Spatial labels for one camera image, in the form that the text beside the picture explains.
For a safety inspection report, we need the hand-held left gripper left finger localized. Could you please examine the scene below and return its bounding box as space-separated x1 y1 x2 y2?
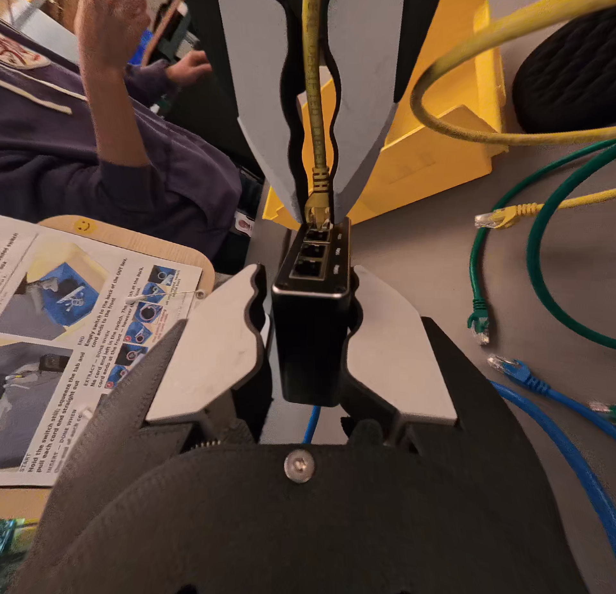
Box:
144 264 272 443

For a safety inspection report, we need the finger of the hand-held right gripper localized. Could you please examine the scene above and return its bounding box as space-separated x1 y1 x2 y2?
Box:
321 0 408 220
217 0 310 224

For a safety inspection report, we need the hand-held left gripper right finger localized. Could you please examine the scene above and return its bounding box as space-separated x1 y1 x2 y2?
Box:
339 265 458 445

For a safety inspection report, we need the yellow ethernet cable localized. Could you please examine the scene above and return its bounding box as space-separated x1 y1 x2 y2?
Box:
302 0 616 231

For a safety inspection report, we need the black network switch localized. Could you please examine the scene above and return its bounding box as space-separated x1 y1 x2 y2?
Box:
271 217 355 408

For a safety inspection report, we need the green ethernet cable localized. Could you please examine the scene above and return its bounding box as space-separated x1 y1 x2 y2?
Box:
466 141 616 424

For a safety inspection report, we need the yellow plastic bin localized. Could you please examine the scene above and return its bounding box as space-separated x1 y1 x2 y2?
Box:
262 0 507 229

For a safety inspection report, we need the blue ethernet cable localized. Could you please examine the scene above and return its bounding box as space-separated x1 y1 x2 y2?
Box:
302 355 616 544

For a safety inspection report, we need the printed instruction sheet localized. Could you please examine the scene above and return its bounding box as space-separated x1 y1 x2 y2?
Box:
0 216 204 487

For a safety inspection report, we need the black wrist rest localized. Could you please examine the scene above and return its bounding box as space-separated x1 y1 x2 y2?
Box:
511 7 616 133

